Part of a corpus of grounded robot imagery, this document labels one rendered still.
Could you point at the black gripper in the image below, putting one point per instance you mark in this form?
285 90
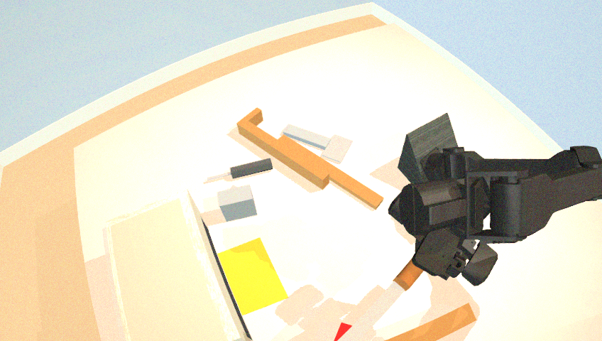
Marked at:
481 260

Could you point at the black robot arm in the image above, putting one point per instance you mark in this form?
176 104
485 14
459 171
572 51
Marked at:
519 194

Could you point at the black-handled tool with grey metal rod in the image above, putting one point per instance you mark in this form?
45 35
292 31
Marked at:
247 169

